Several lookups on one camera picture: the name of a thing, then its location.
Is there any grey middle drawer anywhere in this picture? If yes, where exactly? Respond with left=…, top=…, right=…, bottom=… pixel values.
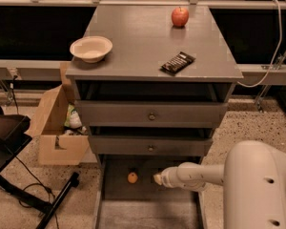
left=90, top=135, right=213, bottom=156

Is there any white hanging cable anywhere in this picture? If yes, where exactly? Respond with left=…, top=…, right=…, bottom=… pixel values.
left=236, top=0, right=286, bottom=89

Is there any grey open bottom drawer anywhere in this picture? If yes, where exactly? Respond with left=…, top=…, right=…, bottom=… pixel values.
left=94, top=155, right=204, bottom=229

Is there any white bowl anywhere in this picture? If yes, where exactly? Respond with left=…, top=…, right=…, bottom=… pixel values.
left=70, top=36, right=112, bottom=63

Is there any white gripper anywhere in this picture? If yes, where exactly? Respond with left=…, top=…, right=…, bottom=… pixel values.
left=153, top=167, right=179, bottom=188

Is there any black snack bar packet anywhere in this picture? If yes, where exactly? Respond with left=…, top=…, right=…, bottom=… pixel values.
left=161, top=52, right=195, bottom=74

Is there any black floor cable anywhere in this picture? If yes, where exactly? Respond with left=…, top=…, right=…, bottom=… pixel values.
left=9, top=75, right=61, bottom=229

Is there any cardboard box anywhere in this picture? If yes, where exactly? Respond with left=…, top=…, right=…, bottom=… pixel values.
left=27, top=62, right=96, bottom=165

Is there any green white plush toy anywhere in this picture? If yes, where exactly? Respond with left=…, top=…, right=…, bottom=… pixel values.
left=64, top=104, right=82, bottom=129

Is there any red apple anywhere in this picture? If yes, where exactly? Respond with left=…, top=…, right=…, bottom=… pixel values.
left=171, top=7, right=189, bottom=28

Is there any black stand leg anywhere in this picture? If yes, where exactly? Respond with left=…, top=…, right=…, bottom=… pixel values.
left=36, top=173, right=79, bottom=229

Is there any grey top drawer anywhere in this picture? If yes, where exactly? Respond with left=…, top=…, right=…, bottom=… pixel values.
left=75, top=100, right=228, bottom=128

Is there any black chair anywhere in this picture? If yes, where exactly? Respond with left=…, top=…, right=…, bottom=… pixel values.
left=0, top=106, right=31, bottom=172

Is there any grey wooden drawer cabinet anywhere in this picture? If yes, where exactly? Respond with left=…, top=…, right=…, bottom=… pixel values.
left=65, top=5, right=244, bottom=170

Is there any small orange fruit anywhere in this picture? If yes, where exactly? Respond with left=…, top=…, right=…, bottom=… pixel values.
left=128, top=172, right=138, bottom=184

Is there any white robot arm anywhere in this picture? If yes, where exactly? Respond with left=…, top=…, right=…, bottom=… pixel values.
left=153, top=140, right=286, bottom=229

